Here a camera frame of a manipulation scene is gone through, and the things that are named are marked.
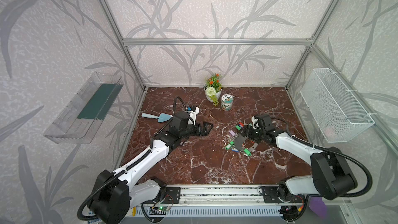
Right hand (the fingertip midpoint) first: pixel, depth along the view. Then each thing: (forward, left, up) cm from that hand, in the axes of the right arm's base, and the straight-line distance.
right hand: (243, 128), depth 91 cm
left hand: (-3, +20, +13) cm, 24 cm away
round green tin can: (+19, +8, +1) cm, 21 cm away
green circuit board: (-39, +44, -7) cm, 59 cm away
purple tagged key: (0, +5, -6) cm, 8 cm away
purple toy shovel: (-37, -31, -6) cm, 49 cm away
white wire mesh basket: (-9, -34, +28) cm, 45 cm away
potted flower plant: (+24, +18, +9) cm, 31 cm away
